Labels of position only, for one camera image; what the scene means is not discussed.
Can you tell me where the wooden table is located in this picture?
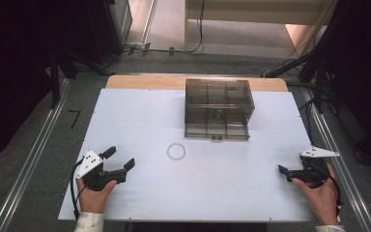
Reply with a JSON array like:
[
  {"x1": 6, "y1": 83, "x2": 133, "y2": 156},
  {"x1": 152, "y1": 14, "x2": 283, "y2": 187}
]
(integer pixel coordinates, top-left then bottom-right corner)
[{"x1": 105, "y1": 74, "x2": 290, "y2": 93}]

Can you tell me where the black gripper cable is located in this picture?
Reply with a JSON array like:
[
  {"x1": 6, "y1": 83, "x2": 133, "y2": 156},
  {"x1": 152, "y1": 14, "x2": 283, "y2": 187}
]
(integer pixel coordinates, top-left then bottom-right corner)
[
  {"x1": 315, "y1": 163, "x2": 343, "y2": 216},
  {"x1": 70, "y1": 158, "x2": 85, "y2": 222}
]

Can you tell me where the dark cabinet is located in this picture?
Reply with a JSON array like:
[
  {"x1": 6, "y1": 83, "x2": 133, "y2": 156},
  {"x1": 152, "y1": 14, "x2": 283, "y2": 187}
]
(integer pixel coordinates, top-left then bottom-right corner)
[{"x1": 83, "y1": 0, "x2": 133, "y2": 66}]

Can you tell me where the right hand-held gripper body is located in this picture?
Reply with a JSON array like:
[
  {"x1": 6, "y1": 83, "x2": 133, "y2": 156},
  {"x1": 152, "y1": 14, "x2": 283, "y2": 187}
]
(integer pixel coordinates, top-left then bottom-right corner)
[{"x1": 285, "y1": 146, "x2": 340, "y2": 189}]

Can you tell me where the person's right hand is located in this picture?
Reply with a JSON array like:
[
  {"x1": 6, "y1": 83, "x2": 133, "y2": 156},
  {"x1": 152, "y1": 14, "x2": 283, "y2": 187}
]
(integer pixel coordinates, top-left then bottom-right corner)
[{"x1": 291, "y1": 163, "x2": 340, "y2": 226}]

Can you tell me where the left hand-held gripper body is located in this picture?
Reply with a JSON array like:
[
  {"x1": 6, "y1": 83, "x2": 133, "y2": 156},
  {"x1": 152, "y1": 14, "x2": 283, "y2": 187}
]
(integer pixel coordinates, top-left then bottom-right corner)
[{"x1": 75, "y1": 150, "x2": 128, "y2": 191}]

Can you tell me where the white table board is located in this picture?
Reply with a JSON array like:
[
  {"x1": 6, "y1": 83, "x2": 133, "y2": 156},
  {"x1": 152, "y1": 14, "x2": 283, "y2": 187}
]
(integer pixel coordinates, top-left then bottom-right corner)
[{"x1": 57, "y1": 88, "x2": 317, "y2": 223}]

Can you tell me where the black curtain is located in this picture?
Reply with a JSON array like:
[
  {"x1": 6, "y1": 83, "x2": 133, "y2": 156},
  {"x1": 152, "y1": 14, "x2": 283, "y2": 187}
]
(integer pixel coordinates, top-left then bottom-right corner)
[
  {"x1": 318, "y1": 0, "x2": 371, "y2": 170},
  {"x1": 0, "y1": 0, "x2": 61, "y2": 168}
]

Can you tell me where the smoky transparent drawer box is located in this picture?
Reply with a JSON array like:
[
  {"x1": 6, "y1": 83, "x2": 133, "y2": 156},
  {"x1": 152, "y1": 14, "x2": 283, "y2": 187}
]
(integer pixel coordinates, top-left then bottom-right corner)
[{"x1": 184, "y1": 78, "x2": 256, "y2": 142}]

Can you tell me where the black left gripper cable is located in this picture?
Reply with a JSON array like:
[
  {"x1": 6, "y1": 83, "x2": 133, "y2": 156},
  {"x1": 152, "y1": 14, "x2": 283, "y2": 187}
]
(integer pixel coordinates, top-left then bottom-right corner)
[{"x1": 70, "y1": 158, "x2": 85, "y2": 222}]

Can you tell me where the black metal stand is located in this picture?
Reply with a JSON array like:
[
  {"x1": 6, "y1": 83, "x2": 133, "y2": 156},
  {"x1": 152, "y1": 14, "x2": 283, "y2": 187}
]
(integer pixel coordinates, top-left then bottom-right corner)
[
  {"x1": 261, "y1": 38, "x2": 336, "y2": 114},
  {"x1": 46, "y1": 46, "x2": 112, "y2": 109}
]

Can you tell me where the person's left hand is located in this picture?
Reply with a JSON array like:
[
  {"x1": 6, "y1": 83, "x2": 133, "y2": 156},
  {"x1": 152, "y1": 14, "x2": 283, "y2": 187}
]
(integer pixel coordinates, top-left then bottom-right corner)
[{"x1": 76, "y1": 178, "x2": 119, "y2": 215}]

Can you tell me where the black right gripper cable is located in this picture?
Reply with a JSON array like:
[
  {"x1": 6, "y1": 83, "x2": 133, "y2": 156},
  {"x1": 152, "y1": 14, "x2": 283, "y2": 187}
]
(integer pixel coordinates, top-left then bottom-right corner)
[{"x1": 315, "y1": 163, "x2": 343, "y2": 216}]

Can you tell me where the black floor cable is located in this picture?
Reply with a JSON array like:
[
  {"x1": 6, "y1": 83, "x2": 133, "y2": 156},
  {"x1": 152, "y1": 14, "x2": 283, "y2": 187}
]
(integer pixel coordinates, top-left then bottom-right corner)
[{"x1": 104, "y1": 0, "x2": 206, "y2": 69}]

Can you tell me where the aluminium floor rail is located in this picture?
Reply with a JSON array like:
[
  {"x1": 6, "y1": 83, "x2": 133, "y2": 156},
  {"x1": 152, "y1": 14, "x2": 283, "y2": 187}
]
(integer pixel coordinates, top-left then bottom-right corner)
[
  {"x1": 0, "y1": 77, "x2": 72, "y2": 232},
  {"x1": 300, "y1": 86, "x2": 371, "y2": 232}
]

